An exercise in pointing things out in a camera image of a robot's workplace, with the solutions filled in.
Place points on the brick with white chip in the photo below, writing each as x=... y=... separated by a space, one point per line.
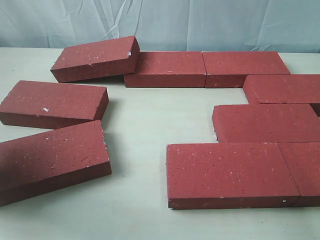
x=48 y=105

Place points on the back left row brick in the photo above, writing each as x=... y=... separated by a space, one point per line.
x=168 y=69

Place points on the third row right brick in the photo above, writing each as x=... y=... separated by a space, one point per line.
x=264 y=123

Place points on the back right row brick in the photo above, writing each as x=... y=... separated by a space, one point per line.
x=229 y=69

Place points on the front row left brick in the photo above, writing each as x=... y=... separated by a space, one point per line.
x=228 y=176

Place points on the light blue backdrop cloth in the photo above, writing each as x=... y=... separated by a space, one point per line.
x=288 y=26

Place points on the front row right brick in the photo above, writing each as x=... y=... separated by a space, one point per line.
x=303 y=161

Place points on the second row right brick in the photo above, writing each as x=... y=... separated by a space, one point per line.
x=283 y=89

